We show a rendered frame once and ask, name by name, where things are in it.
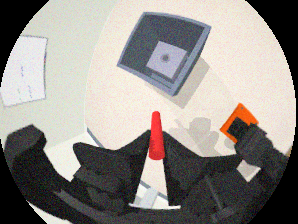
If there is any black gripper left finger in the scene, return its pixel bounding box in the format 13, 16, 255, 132
72, 129, 152, 204

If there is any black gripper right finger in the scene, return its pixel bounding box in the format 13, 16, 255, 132
162, 131, 243, 206

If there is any red peg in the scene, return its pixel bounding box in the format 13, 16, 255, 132
149, 112, 165, 161

